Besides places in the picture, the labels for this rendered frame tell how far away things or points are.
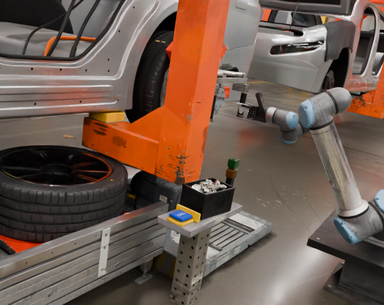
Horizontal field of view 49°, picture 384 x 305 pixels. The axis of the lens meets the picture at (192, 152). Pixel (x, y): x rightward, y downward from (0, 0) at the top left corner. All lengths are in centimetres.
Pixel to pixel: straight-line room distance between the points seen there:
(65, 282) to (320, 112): 126
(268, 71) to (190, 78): 312
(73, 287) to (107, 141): 77
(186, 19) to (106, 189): 80
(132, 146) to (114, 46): 50
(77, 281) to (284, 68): 364
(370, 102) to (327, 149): 389
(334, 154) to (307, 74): 299
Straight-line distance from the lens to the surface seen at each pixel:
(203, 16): 180
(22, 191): 179
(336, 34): 513
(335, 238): 232
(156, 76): 231
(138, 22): 228
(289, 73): 487
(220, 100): 245
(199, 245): 187
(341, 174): 204
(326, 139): 197
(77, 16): 423
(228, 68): 254
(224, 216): 188
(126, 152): 210
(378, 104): 581
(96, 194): 182
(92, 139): 227
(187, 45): 184
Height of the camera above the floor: 120
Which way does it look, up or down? 16 degrees down
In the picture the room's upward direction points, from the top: 9 degrees clockwise
